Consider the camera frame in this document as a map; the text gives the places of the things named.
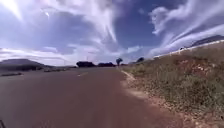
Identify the lone dark tree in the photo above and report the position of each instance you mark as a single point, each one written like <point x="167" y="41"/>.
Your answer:
<point x="119" y="61"/>

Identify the row of dark trees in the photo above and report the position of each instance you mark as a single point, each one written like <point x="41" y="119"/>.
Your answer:
<point x="86" y="64"/>

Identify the round dark tree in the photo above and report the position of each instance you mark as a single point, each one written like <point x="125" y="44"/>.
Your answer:
<point x="140" y="60"/>

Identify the reddish-brown asphalt road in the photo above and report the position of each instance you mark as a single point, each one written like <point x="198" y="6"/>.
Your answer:
<point x="76" y="100"/>

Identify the dry grass verge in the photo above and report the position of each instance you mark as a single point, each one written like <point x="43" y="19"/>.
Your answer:
<point x="186" y="80"/>

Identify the distant dark hill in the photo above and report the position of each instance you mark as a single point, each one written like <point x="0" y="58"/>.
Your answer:
<point x="20" y="63"/>
<point x="210" y="40"/>

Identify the flat grass verge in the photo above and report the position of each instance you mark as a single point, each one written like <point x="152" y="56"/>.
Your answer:
<point x="20" y="72"/>

